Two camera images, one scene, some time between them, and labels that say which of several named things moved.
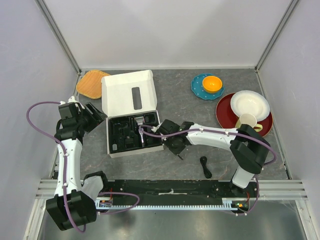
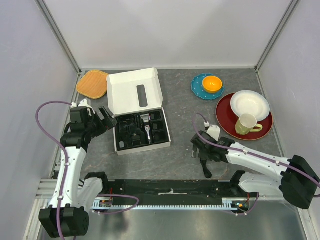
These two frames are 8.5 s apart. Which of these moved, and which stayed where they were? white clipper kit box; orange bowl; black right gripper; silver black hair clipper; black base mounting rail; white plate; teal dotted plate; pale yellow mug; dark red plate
Moved: silver black hair clipper; black right gripper; white clipper kit box
Stayed: dark red plate; pale yellow mug; black base mounting rail; orange bowl; teal dotted plate; white plate
